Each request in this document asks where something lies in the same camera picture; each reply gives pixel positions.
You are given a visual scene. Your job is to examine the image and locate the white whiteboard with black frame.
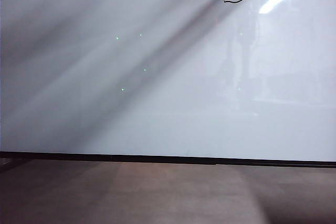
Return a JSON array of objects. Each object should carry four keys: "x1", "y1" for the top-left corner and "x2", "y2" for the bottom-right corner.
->
[{"x1": 0, "y1": 0, "x2": 336, "y2": 169}]

